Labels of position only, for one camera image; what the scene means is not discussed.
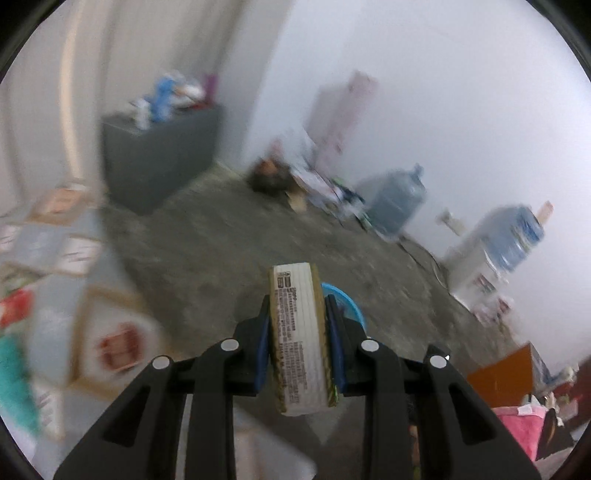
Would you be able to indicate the white water dispenser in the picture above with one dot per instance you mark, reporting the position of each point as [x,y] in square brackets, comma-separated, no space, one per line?
[475,277]

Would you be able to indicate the brown cardboard piece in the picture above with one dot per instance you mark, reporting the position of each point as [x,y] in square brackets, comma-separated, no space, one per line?
[296,199]

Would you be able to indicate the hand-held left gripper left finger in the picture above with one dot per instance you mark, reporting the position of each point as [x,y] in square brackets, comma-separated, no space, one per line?
[259,355]

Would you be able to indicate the dark grey cabinet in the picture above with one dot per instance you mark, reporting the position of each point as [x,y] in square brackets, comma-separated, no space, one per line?
[157,157]

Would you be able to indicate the pile of floor clutter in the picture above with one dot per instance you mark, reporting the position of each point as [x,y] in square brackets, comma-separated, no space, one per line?
[323,184]

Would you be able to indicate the pink cloth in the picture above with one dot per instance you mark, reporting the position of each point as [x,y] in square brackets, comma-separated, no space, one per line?
[521,429]

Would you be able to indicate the tall pink box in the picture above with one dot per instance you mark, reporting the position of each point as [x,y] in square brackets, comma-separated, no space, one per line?
[341,110]

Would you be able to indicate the blue labelled water jug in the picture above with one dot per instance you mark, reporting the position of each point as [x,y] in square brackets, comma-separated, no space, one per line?
[515,237]

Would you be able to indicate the white wall socket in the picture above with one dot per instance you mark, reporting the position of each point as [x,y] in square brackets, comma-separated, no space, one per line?
[452,221]

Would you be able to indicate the stack of printed cardboard boxes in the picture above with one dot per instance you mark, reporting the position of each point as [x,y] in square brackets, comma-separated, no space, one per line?
[69,286]

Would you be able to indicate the blue plastic bucket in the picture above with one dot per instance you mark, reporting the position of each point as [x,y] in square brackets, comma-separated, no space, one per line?
[351,307]

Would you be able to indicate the orange board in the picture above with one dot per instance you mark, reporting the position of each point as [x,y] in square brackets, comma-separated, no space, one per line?
[503,378]

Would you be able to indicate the large blue water jug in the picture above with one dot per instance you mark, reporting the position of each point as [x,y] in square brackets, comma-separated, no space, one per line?
[397,203]

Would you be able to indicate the white olive-edged packet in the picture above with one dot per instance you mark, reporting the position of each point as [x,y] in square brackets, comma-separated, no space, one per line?
[300,332]

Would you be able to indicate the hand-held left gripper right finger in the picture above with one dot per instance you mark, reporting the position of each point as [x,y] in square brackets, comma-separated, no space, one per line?
[335,355]

